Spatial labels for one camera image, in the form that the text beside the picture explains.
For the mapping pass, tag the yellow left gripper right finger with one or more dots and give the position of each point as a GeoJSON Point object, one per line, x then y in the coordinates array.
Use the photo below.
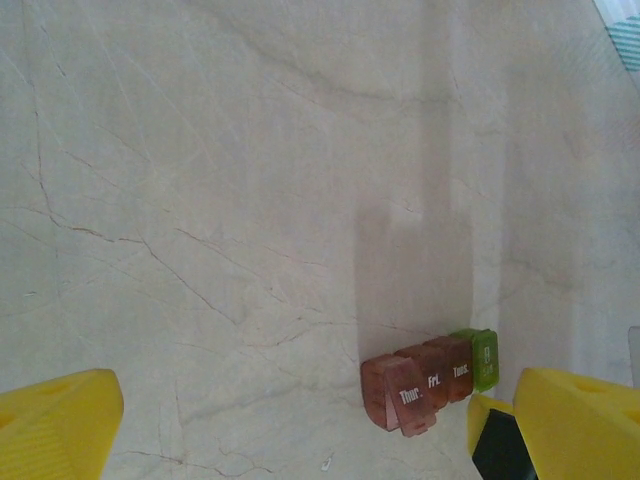
{"type": "Point", "coordinates": [575, 430]}

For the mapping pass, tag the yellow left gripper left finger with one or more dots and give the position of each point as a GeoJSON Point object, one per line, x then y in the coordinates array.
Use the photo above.
{"type": "Point", "coordinates": [50, 430]}

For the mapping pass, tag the green pill box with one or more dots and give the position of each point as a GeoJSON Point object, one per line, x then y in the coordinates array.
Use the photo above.
{"type": "Point", "coordinates": [485, 362]}

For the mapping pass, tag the brown Tues pill box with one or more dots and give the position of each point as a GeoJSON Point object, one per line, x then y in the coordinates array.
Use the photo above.
{"type": "Point", "coordinates": [460, 372]}

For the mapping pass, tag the brown Fri pill box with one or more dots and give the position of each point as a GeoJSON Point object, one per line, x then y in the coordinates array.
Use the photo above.
{"type": "Point", "coordinates": [434, 382]}

